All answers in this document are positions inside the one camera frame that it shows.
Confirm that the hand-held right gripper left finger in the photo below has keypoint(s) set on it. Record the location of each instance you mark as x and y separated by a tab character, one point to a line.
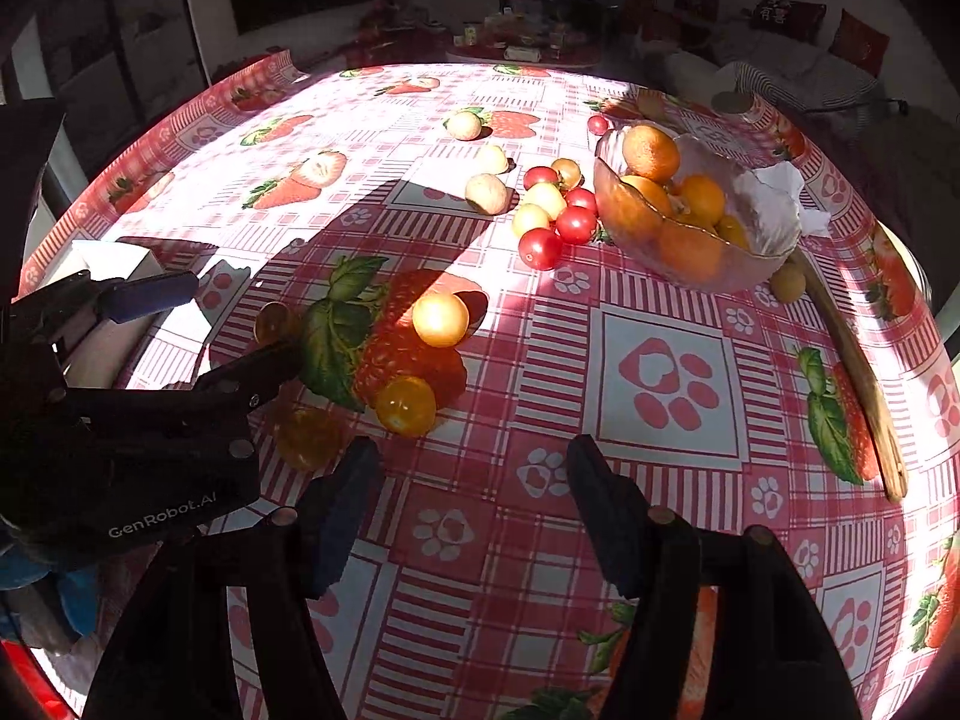
341	525

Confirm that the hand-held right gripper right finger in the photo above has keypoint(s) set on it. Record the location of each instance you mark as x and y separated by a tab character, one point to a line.
600	517

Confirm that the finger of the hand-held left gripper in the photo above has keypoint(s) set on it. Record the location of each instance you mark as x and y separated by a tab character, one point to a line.
247	371
150	292

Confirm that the yellow cherry tomatoes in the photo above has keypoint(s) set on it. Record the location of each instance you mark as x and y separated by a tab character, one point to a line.
440	319

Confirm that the clear glass bowl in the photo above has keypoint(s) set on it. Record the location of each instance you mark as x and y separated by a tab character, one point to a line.
757	217

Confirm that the person's left hand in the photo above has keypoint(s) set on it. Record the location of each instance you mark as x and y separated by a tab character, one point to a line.
75	600

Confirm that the strawberry print tablecloth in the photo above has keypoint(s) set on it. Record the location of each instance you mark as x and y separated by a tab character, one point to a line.
525	390

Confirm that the wooden spatula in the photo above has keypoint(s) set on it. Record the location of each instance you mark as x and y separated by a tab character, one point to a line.
862	382

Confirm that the pale longan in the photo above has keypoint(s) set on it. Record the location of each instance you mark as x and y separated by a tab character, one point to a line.
787	281
491	159
463	124
487	193

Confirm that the white crumpled tissue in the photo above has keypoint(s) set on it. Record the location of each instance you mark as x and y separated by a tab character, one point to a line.
787	180

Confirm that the cluttered low table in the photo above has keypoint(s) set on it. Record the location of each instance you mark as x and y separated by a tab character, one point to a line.
525	41

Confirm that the grey striped sofa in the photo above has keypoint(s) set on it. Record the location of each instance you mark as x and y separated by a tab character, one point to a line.
795	71

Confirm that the dark red printed pillow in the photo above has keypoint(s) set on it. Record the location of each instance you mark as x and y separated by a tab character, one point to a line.
787	15

